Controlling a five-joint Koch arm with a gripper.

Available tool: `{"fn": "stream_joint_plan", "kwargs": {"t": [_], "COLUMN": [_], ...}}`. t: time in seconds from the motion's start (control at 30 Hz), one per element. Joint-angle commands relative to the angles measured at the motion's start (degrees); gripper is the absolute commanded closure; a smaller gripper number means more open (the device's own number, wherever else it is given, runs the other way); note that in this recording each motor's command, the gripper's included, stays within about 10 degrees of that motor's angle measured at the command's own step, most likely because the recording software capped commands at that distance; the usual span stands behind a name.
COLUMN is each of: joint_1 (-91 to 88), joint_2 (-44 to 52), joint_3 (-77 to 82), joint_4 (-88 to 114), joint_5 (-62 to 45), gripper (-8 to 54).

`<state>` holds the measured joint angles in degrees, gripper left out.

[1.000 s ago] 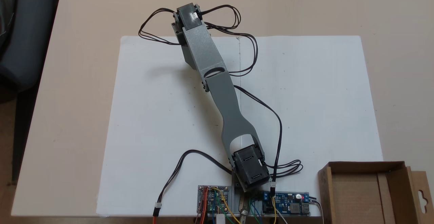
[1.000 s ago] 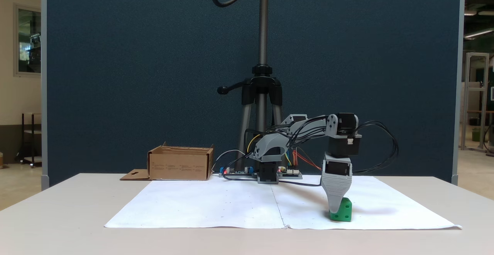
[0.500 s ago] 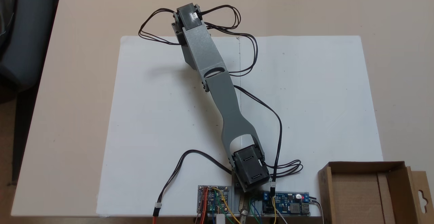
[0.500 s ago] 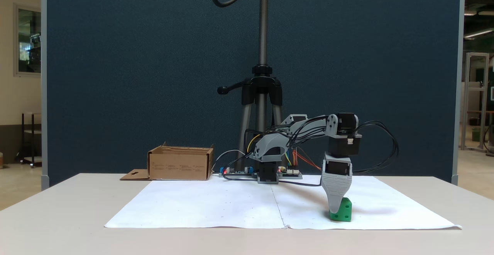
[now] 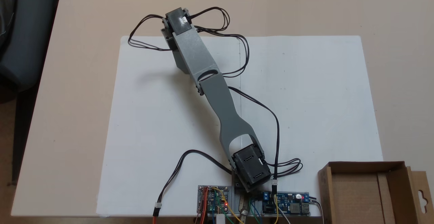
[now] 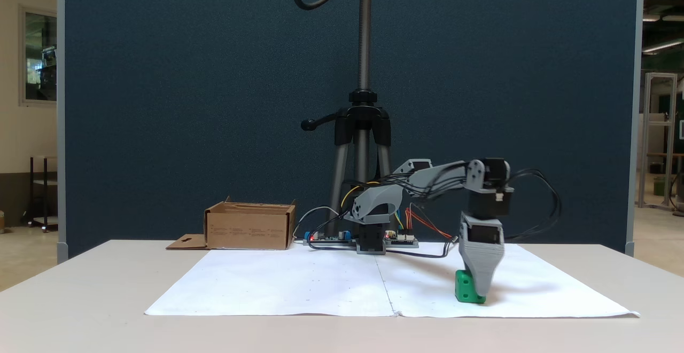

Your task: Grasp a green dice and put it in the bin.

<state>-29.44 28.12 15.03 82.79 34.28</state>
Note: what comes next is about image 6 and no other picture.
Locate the grey curved ribbed gripper finger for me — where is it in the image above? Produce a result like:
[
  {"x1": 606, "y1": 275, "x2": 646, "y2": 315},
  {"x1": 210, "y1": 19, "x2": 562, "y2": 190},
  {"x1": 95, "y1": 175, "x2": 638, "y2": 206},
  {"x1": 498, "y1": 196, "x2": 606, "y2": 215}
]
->
[{"x1": 458, "y1": 244, "x2": 507, "y2": 298}]

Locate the green die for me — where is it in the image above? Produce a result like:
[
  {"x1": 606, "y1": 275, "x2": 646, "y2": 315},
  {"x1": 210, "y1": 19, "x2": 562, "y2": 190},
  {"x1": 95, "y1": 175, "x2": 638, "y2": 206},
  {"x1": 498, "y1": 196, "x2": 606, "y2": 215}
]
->
[{"x1": 454, "y1": 269, "x2": 487, "y2": 305}]

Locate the white paper sheet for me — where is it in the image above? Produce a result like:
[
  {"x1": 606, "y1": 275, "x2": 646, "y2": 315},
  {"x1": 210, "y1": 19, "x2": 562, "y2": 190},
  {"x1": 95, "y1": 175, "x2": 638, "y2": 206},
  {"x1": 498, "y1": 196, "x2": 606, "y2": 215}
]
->
[
  {"x1": 144, "y1": 248, "x2": 398, "y2": 318},
  {"x1": 376, "y1": 242, "x2": 641, "y2": 319}
]

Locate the blue circuit board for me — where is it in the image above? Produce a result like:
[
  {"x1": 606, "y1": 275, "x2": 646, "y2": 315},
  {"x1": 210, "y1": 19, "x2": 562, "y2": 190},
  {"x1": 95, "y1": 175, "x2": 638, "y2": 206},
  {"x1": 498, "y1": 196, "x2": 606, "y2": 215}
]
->
[{"x1": 302, "y1": 229, "x2": 356, "y2": 247}]

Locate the black and silver tripod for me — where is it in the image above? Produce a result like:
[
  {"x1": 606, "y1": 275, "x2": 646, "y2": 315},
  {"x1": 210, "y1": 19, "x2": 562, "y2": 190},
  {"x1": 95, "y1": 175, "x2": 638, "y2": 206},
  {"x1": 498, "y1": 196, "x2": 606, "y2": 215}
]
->
[{"x1": 300, "y1": 0, "x2": 395, "y2": 239}]

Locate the brown cardboard box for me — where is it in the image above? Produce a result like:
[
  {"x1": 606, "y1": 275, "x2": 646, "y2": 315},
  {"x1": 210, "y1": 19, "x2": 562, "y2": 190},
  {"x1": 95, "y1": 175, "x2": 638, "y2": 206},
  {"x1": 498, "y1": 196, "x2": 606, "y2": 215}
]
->
[{"x1": 165, "y1": 197, "x2": 298, "y2": 251}]

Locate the ceiling light strip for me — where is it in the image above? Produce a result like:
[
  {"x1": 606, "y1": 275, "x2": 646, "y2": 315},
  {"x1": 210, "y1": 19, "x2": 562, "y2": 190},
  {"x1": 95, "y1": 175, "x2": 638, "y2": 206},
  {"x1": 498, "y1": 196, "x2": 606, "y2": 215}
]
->
[{"x1": 642, "y1": 36, "x2": 684, "y2": 55}]

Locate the dark blue partition panel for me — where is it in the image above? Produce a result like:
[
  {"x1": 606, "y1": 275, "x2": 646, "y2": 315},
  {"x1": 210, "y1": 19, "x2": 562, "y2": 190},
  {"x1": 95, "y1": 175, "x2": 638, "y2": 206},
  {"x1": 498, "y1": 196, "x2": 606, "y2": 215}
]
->
[{"x1": 56, "y1": 0, "x2": 645, "y2": 261}]

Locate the black shelf cart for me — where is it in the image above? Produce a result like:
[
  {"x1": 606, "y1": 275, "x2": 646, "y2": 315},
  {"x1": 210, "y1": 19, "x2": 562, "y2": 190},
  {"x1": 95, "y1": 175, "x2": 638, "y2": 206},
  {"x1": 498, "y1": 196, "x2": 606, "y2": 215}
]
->
[{"x1": 21, "y1": 155, "x2": 59, "y2": 234}]

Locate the black cable with white connector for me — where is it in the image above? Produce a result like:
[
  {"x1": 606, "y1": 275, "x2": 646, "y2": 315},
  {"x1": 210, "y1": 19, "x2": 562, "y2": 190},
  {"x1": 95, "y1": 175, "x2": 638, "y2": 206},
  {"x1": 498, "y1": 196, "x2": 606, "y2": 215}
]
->
[{"x1": 384, "y1": 235, "x2": 460, "y2": 260}]

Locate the red orange wire bundle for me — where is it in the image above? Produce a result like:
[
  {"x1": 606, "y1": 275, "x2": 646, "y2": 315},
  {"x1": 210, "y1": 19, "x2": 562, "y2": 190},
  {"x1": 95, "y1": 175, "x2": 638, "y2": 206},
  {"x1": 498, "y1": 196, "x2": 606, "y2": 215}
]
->
[{"x1": 404, "y1": 207, "x2": 454, "y2": 240}]

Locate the black gripper motor cable loop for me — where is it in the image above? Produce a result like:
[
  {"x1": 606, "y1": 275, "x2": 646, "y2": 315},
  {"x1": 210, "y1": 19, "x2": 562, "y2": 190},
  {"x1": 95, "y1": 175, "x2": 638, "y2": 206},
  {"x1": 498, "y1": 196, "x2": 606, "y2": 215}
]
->
[{"x1": 499, "y1": 168, "x2": 562, "y2": 243}]

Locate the grey circuit board with wires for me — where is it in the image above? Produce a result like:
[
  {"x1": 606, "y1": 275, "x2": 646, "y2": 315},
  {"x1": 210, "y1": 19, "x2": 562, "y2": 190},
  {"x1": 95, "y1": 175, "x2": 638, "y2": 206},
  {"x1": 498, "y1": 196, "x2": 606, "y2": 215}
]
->
[{"x1": 384, "y1": 229, "x2": 421, "y2": 249}]

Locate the grey metal frame stand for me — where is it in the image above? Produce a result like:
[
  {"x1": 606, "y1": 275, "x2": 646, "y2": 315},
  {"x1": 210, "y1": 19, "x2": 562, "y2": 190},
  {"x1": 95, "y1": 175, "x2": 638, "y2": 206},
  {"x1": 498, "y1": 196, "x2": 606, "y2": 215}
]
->
[{"x1": 638, "y1": 72, "x2": 679, "y2": 210}]

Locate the framed wall window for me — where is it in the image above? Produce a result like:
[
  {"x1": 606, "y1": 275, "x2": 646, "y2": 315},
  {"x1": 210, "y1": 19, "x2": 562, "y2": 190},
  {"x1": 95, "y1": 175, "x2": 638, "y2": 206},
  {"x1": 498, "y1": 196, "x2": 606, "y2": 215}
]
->
[{"x1": 18, "y1": 4, "x2": 58, "y2": 107}]

